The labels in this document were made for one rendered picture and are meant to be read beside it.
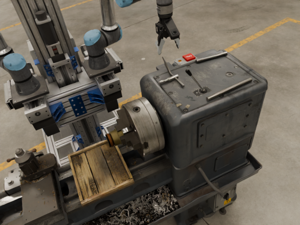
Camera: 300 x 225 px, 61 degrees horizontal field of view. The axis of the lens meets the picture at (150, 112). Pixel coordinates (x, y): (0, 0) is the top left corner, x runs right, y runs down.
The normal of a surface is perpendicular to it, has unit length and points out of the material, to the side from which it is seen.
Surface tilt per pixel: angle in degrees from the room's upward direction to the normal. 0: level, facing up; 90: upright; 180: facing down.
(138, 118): 25
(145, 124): 41
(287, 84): 0
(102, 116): 0
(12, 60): 8
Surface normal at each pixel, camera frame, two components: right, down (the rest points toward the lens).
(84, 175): -0.11, -0.72
